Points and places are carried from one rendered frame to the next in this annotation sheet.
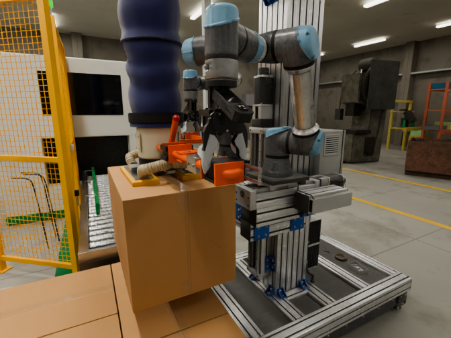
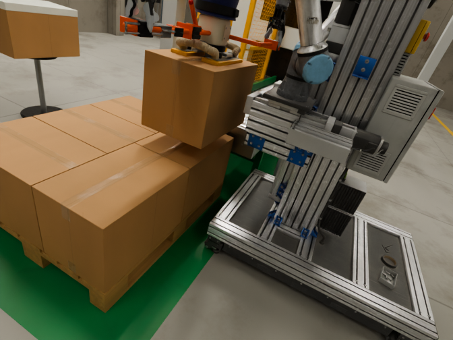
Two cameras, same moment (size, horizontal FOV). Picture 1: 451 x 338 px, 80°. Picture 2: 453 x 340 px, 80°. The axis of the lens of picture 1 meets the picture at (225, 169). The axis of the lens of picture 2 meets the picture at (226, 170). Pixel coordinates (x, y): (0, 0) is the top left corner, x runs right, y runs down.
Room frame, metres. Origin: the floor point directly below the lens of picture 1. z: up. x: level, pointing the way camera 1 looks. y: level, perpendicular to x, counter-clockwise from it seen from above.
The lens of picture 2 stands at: (0.21, -1.05, 1.33)
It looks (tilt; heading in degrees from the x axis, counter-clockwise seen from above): 30 degrees down; 46
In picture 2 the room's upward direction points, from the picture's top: 14 degrees clockwise
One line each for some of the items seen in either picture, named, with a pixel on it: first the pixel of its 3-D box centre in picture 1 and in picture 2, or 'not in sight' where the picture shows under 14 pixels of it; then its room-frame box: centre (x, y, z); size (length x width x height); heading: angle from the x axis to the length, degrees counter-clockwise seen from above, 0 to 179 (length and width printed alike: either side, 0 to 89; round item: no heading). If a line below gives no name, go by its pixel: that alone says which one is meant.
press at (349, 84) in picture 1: (360, 110); not in sight; (7.27, -3.57, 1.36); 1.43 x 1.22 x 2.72; 117
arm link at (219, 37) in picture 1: (222, 35); not in sight; (0.64, 0.01, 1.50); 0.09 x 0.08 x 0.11; 147
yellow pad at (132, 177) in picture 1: (137, 170); (195, 48); (1.10, 0.37, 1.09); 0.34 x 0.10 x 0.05; 28
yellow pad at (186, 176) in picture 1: (180, 165); (224, 57); (1.19, 0.20, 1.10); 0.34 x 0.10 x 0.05; 28
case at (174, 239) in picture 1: (164, 216); (203, 92); (1.14, 0.27, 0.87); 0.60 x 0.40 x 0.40; 27
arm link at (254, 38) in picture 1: (237, 45); not in sight; (0.73, -0.03, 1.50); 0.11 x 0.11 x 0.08; 57
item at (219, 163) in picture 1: (221, 170); (136, 26); (0.62, 0.01, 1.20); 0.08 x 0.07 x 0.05; 28
